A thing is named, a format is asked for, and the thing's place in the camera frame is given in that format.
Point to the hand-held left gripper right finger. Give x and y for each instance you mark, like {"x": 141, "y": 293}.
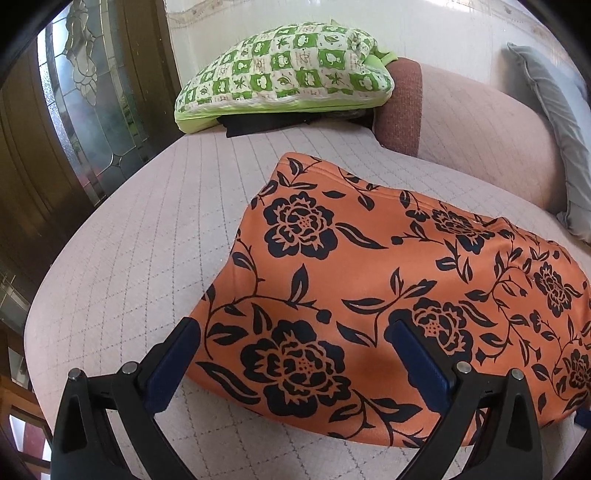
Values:
{"x": 425, "y": 369}

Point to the grey pillow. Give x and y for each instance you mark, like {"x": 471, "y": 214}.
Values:
{"x": 558, "y": 115}

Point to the green checked pillow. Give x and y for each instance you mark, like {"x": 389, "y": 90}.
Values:
{"x": 286, "y": 69}

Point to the orange floral garment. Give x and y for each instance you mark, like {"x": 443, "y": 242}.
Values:
{"x": 378, "y": 277}

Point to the dark cloth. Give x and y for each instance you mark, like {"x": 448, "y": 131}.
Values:
{"x": 268, "y": 122}

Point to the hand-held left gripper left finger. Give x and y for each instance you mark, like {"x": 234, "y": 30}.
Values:
{"x": 171, "y": 364}

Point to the pink sofa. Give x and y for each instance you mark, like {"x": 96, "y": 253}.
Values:
{"x": 152, "y": 221}

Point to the wooden door with leaded glass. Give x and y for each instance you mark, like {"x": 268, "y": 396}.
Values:
{"x": 92, "y": 101}

